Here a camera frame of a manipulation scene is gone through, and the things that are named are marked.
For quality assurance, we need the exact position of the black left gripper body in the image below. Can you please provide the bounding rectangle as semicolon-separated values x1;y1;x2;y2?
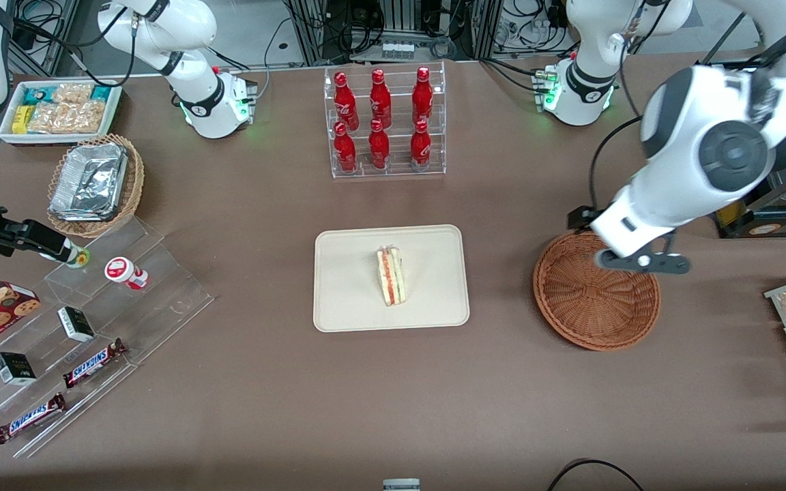
567;207;602;231

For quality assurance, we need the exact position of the triangle sandwich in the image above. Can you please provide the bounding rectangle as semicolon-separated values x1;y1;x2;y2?
375;245;409;307

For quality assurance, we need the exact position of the round brown wicker basket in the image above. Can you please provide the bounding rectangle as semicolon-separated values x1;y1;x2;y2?
533;230;661;352

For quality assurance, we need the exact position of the white rectangular snack tray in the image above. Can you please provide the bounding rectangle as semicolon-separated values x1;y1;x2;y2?
0;80;123;147

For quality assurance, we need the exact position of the oval tan wicker basket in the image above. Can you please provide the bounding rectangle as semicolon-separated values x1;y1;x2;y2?
46;134;145;239

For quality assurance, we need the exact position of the beige rectangular tray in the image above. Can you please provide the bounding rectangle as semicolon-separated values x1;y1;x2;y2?
313;225;470;333

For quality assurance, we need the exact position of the silver foil containers stack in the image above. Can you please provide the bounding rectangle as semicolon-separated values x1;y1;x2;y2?
48;142;129;222

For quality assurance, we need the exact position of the red white yogurt bottle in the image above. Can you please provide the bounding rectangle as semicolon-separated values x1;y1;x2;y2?
104;256;149;291

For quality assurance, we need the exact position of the small black box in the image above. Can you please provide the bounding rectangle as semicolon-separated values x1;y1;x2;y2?
57;307;96;342
0;352;37;386

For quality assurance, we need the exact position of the clear cracker packet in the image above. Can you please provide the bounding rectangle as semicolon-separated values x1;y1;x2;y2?
52;83;96;104
27;101;107;134

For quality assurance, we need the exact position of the clear acrylic step shelf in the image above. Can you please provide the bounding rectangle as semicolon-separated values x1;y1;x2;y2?
0;217;215;459

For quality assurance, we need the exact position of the Snickers chocolate bar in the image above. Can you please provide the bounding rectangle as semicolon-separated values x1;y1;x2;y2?
63;339;128;388
0;393;67;445

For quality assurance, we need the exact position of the red cola bottle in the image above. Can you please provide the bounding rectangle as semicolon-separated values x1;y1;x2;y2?
412;67;434;127
368;119;391;170
334;122;358;175
410;119;433;171
334;72;360;132
369;69;392;130

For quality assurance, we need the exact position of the clear acrylic bottle rack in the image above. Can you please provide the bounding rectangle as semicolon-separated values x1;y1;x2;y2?
324;61;447;179

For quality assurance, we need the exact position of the metal equipment rack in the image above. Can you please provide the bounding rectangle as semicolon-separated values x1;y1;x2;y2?
282;0;503;66

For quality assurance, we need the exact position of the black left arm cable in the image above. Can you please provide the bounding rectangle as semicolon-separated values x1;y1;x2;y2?
587;115;643;212

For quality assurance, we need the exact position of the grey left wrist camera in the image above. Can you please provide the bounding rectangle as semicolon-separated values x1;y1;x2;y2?
594;249;691;275

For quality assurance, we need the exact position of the black cable loop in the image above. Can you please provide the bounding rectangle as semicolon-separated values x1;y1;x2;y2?
547;458;646;491

